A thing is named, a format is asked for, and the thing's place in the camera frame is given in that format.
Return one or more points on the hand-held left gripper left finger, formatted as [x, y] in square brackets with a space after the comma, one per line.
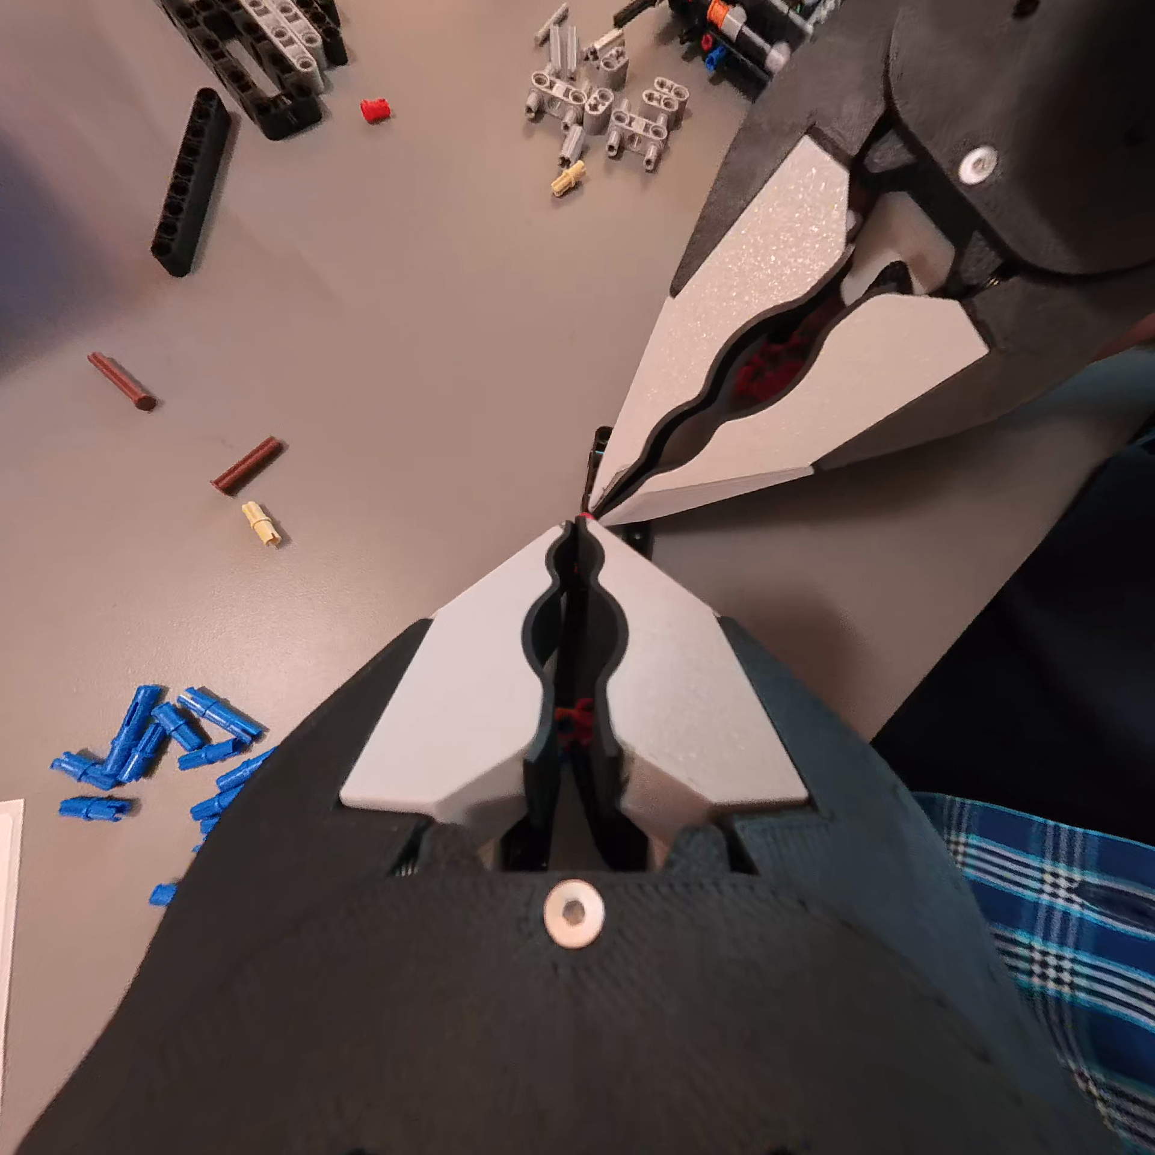
[442, 712]

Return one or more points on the short black beam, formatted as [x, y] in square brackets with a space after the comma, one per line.
[329, 35]

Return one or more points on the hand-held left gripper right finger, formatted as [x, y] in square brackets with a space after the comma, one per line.
[704, 712]

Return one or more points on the red connector piece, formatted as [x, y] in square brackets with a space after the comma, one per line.
[574, 715]

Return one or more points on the short brown axle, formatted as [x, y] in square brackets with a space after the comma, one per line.
[248, 464]

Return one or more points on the sticker sheet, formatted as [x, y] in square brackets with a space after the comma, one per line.
[9, 929]

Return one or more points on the long brown axle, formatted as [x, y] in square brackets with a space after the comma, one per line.
[121, 380]

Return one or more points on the black and white axle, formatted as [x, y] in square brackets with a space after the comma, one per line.
[637, 11]

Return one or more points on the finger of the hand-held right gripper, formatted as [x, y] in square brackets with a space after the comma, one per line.
[867, 378]
[758, 253]

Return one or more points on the light grey beam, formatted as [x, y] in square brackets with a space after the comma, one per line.
[266, 13]
[293, 59]

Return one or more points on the long black beam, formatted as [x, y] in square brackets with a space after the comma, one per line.
[190, 180]

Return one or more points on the multicoloured lego assembly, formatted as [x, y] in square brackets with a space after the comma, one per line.
[740, 35]

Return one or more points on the pile of blue pins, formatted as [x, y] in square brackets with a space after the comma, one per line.
[145, 739]

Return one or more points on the red round bush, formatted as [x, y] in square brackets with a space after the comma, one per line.
[376, 110]

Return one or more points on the tan connector pin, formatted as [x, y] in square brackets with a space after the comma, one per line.
[262, 525]
[568, 178]

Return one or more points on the pile of grey connector pieces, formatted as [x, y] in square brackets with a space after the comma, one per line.
[604, 99]

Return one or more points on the black lego frame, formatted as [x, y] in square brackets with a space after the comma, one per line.
[574, 649]
[271, 112]

